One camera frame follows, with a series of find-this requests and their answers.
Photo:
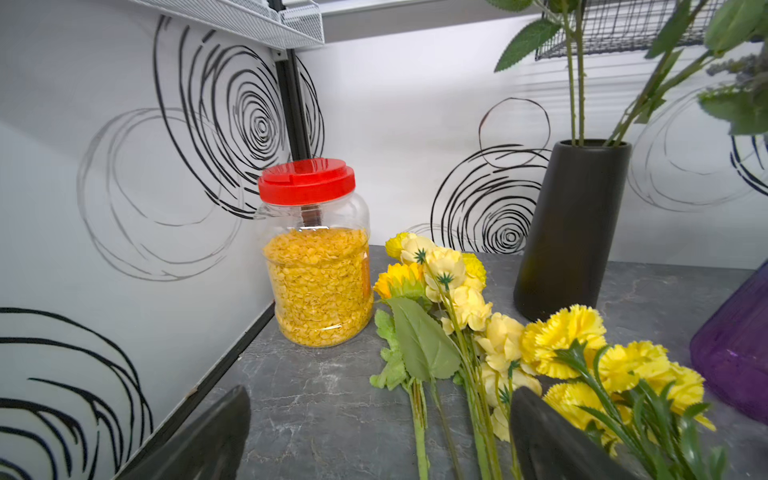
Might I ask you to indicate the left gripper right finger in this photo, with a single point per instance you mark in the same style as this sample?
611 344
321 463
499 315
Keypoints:
549 447

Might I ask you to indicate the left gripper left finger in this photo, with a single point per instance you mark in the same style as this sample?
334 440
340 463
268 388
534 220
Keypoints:
211 447

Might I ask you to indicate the yellow carnation stem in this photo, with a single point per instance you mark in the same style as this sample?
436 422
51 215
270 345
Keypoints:
638 379
681 392
570 399
565 347

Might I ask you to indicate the yellow rose stem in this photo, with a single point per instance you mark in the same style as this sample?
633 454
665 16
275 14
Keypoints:
489 345

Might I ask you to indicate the sunflower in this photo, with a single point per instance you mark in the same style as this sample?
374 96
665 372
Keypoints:
417 356

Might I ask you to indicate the black vase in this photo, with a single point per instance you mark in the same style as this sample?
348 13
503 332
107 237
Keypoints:
573 226

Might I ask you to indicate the yellow poppy stem large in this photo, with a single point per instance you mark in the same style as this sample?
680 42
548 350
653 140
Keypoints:
476 274

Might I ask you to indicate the purple glass vase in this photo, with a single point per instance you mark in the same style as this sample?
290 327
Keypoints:
730 349

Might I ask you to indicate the red lid plastic jar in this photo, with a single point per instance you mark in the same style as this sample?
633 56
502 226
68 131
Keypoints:
316 248

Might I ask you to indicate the yellow carnation bouquet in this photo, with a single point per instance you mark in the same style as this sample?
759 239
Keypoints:
742 100

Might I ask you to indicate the red rose top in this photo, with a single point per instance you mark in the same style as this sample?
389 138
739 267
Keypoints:
557 17

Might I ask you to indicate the red rose low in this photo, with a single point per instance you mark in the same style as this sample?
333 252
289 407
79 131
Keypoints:
728 36

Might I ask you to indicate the black wire basket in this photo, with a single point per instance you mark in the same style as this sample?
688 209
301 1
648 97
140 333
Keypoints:
627 26

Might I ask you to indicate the white wire shelf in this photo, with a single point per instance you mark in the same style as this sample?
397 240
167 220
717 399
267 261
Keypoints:
292 27

